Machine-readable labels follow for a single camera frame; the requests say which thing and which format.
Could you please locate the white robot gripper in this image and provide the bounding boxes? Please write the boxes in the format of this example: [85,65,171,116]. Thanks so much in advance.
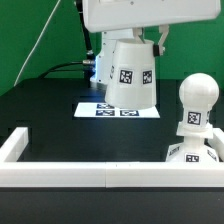
[82,0,221,56]

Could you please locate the white lamp shade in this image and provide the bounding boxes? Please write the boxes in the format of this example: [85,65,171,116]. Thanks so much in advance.
[105,39,157,109]

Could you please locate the white lamp bulb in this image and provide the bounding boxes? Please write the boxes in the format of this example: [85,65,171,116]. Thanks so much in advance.
[179,73,219,127]

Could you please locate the white lamp base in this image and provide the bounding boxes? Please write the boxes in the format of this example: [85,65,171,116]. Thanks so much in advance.
[166,122,219,164]

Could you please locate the white fiducial marker sheet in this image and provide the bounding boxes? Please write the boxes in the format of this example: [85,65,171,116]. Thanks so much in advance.
[74,102,160,119]

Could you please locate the black cable with connector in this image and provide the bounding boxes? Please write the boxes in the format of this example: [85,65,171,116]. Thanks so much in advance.
[39,0,98,80]

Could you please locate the white thin cable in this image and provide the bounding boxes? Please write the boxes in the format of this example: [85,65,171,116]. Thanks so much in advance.
[13,0,63,87]

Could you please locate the white table border frame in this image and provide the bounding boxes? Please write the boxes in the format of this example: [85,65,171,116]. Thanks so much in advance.
[0,127,224,188]

